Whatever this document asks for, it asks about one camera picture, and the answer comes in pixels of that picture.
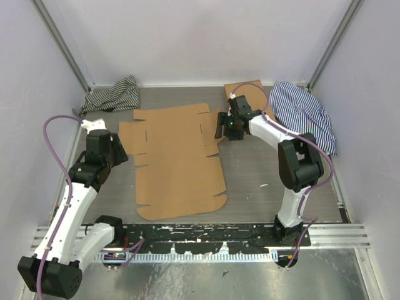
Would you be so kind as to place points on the blue white striped cloth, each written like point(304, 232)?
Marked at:
point(300, 111)

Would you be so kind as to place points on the white slotted cable duct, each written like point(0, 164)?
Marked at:
point(222, 257)

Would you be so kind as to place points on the aluminium front rail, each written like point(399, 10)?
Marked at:
point(330, 236)

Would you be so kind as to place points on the folded brown cardboard box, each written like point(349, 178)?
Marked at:
point(254, 96)

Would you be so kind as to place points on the left aluminium frame post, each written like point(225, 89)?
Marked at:
point(57, 37)

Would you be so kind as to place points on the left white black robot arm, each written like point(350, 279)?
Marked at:
point(57, 265)

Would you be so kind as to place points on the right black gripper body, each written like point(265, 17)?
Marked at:
point(230, 129)

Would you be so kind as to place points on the aluminium frame post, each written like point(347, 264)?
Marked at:
point(338, 35)
point(57, 37)

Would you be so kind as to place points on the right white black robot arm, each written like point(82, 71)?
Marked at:
point(299, 163)

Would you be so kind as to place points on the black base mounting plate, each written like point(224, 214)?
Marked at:
point(244, 238)

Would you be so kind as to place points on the right aluminium frame post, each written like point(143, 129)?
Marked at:
point(338, 35)

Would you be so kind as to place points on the brown cardboard box sheet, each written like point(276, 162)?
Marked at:
point(179, 172)

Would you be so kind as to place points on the grey striped cloth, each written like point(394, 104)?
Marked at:
point(122, 96)

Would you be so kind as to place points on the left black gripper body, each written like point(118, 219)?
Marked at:
point(118, 155)

